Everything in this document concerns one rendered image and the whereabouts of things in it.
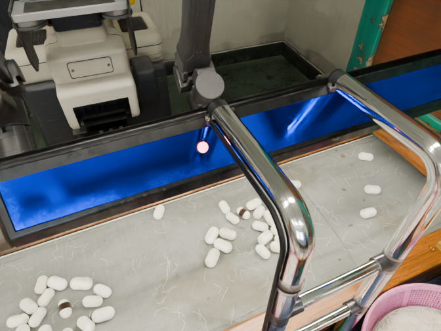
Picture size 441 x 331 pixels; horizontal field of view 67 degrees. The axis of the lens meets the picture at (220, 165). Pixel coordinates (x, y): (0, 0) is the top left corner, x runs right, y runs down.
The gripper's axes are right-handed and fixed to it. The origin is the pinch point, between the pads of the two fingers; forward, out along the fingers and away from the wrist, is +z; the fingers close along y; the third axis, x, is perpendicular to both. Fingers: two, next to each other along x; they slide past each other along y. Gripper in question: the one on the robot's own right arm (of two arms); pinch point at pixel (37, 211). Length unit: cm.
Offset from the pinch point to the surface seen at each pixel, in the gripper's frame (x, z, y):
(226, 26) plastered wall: 164, -106, 121
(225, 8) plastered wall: 154, -115, 120
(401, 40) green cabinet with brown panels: -5, -13, 82
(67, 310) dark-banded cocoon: -1.3, 17.2, 0.5
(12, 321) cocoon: -0.3, 15.7, -7.8
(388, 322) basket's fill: -13, 36, 49
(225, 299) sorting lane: -5.2, 24.5, 25.2
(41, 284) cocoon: 2.8, 12.2, -3.3
